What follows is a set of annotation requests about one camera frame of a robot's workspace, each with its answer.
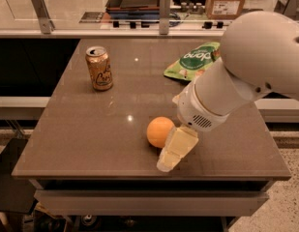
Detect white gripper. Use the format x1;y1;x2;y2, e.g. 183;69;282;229
157;81;227;172

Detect orange fruit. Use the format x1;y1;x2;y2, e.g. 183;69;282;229
146;117;174;148

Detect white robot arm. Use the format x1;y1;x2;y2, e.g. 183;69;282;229
157;11;299;172

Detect orange soda can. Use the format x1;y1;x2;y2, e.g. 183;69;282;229
85;45;113;91

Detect green snack bag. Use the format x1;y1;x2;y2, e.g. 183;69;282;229
164;42;220;81

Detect cardboard box with label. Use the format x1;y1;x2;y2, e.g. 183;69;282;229
205;0;246;19

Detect middle metal glass bracket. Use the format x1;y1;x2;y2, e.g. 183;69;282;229
159;0;170;35

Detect left metal glass bracket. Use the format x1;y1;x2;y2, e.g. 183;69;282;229
31;0;55;35

